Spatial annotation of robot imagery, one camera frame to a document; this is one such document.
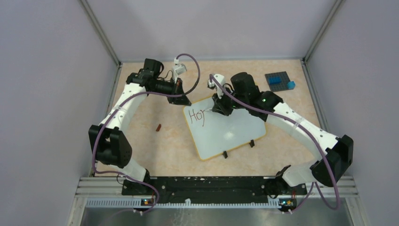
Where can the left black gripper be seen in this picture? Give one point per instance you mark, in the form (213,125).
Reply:
(181,100)

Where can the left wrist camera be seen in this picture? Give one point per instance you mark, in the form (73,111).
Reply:
(178,68)

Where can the blue lego brick on plate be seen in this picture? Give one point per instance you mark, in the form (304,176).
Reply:
(274,80)

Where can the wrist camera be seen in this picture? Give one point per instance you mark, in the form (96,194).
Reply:
(178,68)
(216,81)

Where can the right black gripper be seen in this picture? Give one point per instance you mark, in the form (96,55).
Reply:
(219,105)

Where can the yellow framed whiteboard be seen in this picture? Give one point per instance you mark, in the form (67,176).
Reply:
(213,133)

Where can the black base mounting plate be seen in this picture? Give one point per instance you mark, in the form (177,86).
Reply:
(214,190)

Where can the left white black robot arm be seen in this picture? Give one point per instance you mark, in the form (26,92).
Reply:
(108,141)

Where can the white cable duct rail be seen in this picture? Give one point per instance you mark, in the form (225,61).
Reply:
(137,203)

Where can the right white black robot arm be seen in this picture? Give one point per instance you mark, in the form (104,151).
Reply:
(333,155)

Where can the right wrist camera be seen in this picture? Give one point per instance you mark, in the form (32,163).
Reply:
(216,81)

